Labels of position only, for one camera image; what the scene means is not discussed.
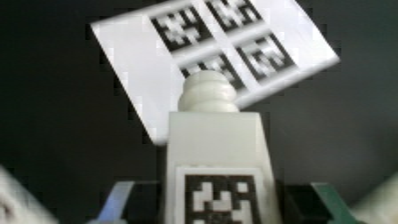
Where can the white table leg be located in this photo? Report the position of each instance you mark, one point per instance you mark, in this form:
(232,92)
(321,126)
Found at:
(22,210)
(221,184)

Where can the white square table top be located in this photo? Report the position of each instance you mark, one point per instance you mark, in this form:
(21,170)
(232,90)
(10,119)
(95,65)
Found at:
(376,210)

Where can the white sheet with tags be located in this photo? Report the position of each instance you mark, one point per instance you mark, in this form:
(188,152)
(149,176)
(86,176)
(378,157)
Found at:
(245,37)

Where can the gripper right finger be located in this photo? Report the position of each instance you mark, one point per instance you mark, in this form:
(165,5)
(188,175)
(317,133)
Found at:
(314,205)

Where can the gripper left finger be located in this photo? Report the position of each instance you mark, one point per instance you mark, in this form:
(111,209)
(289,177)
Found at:
(131,206)

